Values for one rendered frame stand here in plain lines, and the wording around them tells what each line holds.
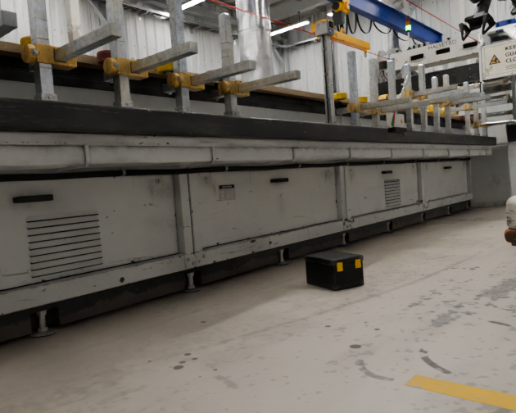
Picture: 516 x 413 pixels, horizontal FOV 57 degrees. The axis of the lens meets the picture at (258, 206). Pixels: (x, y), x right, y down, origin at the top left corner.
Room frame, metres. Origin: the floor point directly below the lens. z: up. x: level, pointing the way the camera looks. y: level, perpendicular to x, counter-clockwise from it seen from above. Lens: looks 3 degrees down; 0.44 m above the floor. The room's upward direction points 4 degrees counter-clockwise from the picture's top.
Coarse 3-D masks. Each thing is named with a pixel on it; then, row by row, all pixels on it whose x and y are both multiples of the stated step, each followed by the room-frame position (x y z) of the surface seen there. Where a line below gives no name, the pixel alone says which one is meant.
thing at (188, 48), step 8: (176, 48) 1.39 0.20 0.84; (184, 48) 1.37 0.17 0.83; (192, 48) 1.36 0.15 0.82; (152, 56) 1.46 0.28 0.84; (160, 56) 1.44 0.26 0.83; (168, 56) 1.42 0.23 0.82; (176, 56) 1.39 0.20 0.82; (184, 56) 1.40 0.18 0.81; (136, 64) 1.52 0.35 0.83; (144, 64) 1.49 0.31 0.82; (152, 64) 1.47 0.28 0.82; (160, 64) 1.47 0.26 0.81; (104, 72) 1.63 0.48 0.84; (136, 72) 1.55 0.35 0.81; (104, 80) 1.63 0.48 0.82; (112, 80) 1.63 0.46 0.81
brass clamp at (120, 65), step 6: (108, 60) 1.49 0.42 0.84; (114, 60) 1.50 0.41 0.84; (120, 60) 1.51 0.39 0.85; (126, 60) 1.52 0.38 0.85; (132, 60) 1.54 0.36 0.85; (108, 66) 1.49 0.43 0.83; (114, 66) 1.49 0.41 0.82; (120, 66) 1.51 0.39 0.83; (126, 66) 1.52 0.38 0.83; (108, 72) 1.50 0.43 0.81; (114, 72) 1.50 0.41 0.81; (120, 72) 1.50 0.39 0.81; (126, 72) 1.52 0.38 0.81; (132, 72) 1.54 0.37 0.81; (144, 72) 1.57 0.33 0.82; (132, 78) 1.58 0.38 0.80; (138, 78) 1.58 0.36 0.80; (144, 78) 1.59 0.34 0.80
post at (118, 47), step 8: (112, 0) 1.51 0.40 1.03; (120, 0) 1.53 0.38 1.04; (112, 8) 1.51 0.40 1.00; (120, 8) 1.53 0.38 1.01; (112, 16) 1.51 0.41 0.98; (120, 16) 1.53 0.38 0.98; (120, 24) 1.52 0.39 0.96; (120, 40) 1.52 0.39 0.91; (112, 48) 1.52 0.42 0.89; (120, 48) 1.52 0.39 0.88; (112, 56) 1.52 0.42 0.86; (120, 56) 1.52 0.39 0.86; (120, 80) 1.51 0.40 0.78; (128, 80) 1.53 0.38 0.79; (120, 88) 1.51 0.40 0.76; (128, 88) 1.53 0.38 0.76; (120, 96) 1.51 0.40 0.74; (128, 96) 1.53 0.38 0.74
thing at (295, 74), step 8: (288, 72) 1.75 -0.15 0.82; (296, 72) 1.74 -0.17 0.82; (256, 80) 1.85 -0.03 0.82; (264, 80) 1.83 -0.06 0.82; (272, 80) 1.80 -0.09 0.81; (280, 80) 1.78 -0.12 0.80; (288, 80) 1.77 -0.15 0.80; (240, 88) 1.91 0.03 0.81; (248, 88) 1.88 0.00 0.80; (256, 88) 1.88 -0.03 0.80; (216, 96) 1.99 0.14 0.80
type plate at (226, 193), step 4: (220, 184) 2.17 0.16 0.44; (224, 184) 2.19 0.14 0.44; (228, 184) 2.21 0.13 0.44; (232, 184) 2.23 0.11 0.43; (220, 188) 2.17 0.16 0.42; (224, 188) 2.19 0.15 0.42; (228, 188) 2.21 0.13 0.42; (232, 188) 2.23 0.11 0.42; (220, 192) 2.17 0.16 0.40; (224, 192) 2.19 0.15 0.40; (228, 192) 2.20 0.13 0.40; (232, 192) 2.22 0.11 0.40; (220, 196) 2.17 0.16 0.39; (224, 196) 2.19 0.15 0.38; (228, 196) 2.20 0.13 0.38; (232, 196) 2.22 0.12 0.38; (220, 200) 2.16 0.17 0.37; (224, 200) 2.18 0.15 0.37; (228, 200) 2.20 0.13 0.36
